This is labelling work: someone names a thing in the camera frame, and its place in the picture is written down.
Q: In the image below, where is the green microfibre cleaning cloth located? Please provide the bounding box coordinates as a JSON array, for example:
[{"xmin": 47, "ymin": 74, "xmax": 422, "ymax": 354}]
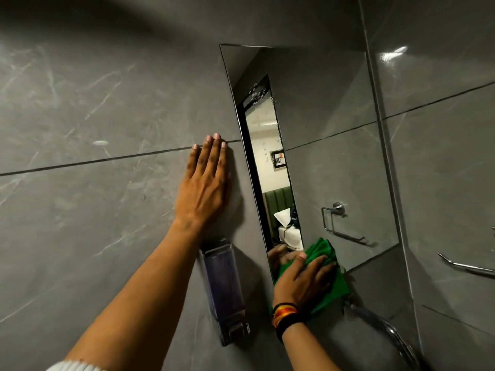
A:
[{"xmin": 271, "ymin": 237, "xmax": 351, "ymax": 318}]

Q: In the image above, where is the person's right forearm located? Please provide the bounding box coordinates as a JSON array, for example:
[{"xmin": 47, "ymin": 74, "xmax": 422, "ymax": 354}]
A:
[{"xmin": 280, "ymin": 322, "xmax": 342, "ymax": 371}]

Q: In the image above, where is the person's right hand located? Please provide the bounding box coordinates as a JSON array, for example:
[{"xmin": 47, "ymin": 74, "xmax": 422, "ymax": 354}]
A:
[{"xmin": 272, "ymin": 253, "xmax": 337, "ymax": 310}]

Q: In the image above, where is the frameless wall mirror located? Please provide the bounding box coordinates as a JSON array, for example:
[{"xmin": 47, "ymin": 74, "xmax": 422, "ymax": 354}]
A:
[{"xmin": 219, "ymin": 43, "xmax": 400, "ymax": 284}]

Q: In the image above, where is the clear wall soap dispenser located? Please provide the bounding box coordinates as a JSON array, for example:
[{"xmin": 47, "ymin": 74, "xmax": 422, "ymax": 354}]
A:
[{"xmin": 197, "ymin": 238, "xmax": 250, "ymax": 347}]

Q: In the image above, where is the multicoloured thread wristband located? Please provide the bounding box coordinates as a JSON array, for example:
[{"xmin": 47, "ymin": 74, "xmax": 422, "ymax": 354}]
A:
[{"xmin": 271, "ymin": 303, "xmax": 299, "ymax": 328}]

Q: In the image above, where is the chrome wall rail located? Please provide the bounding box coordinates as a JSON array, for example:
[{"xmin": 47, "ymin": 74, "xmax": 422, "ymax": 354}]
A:
[{"xmin": 438, "ymin": 252, "xmax": 495, "ymax": 277}]

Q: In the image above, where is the person's left forearm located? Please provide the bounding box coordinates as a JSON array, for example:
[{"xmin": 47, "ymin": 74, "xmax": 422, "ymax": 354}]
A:
[{"xmin": 64, "ymin": 219, "xmax": 206, "ymax": 371}]

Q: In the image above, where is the black wristband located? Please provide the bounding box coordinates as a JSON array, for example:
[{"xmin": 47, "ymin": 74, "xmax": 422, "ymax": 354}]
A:
[{"xmin": 275, "ymin": 313, "xmax": 306, "ymax": 343}]

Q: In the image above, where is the white knitted sleeve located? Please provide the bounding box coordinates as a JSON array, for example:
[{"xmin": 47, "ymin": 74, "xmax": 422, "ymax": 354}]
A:
[{"xmin": 46, "ymin": 359, "xmax": 106, "ymax": 371}]

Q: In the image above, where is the person's left hand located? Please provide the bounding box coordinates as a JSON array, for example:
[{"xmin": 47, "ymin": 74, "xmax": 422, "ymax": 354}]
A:
[{"xmin": 174, "ymin": 133, "xmax": 232, "ymax": 231}]

